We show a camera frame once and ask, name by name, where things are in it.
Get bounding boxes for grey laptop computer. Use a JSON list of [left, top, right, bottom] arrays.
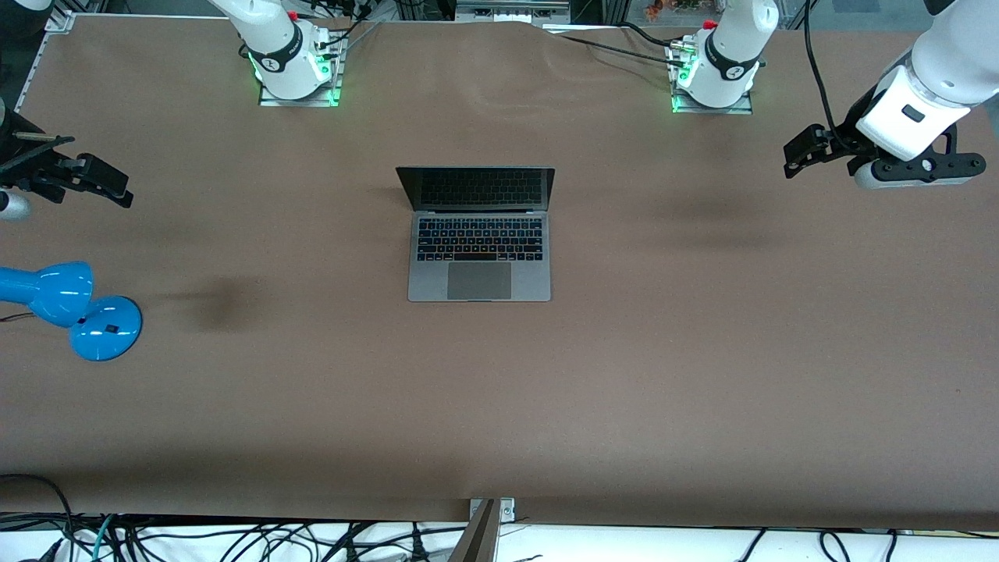
[[396, 166, 556, 303]]

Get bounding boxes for blue desk lamp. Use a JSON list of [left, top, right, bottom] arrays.
[[0, 261, 144, 362]]

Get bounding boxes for orange plastic object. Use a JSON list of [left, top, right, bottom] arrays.
[[643, 0, 705, 21]]

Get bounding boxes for brown table cover sheet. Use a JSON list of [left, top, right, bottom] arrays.
[[0, 14, 999, 532]]

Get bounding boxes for grey power strip box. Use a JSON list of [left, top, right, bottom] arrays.
[[456, 0, 571, 25]]

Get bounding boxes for dark metal support bar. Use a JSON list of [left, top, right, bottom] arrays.
[[447, 500, 501, 562]]

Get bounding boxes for black left camera mount bracket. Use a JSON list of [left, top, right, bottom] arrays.
[[870, 129, 987, 184]]

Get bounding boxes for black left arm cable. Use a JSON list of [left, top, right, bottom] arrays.
[[802, 0, 857, 155]]

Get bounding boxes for aluminium table frame profile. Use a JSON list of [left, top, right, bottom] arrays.
[[14, 11, 76, 118]]

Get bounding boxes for short black table cable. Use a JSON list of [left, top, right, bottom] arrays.
[[619, 22, 677, 49]]

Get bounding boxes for long black table cable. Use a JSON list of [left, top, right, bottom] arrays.
[[556, 33, 688, 68]]

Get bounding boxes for black metal frame post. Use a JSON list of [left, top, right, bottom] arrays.
[[572, 0, 630, 24]]

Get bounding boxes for black base connector cables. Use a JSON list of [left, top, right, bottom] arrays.
[[308, 0, 383, 49]]

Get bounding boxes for black looped floor cable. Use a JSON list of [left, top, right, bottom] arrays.
[[0, 473, 76, 562]]

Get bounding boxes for teal floor cable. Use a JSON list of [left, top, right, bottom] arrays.
[[91, 513, 119, 562]]

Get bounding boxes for small metal table bracket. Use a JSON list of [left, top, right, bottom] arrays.
[[468, 497, 517, 525]]

